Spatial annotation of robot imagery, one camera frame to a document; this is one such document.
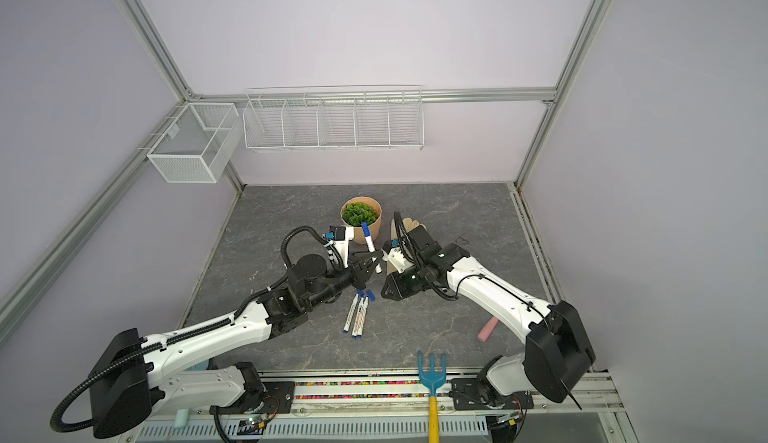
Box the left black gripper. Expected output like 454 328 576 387
305 248 383 311

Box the white marker pen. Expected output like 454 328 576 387
361 221 382 274
343 294 360 333
352 296 369 338

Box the beige work glove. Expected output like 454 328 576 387
386 217 425 274

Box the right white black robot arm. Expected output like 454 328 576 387
382 226 596 407

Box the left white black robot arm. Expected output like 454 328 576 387
50 250 383 439

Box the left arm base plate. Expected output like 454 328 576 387
218 380 296 416

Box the green artificial plant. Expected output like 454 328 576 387
341 201 380 227

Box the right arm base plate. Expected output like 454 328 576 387
449 377 534 411

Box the small white mesh basket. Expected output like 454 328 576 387
148 102 244 184

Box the teal garden fork yellow handle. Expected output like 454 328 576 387
417 350 447 443

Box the long white wire shelf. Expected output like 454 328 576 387
243 85 425 151

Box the beige plant pot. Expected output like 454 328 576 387
340 196 383 245

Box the pink chalk block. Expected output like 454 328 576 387
477 317 499 342

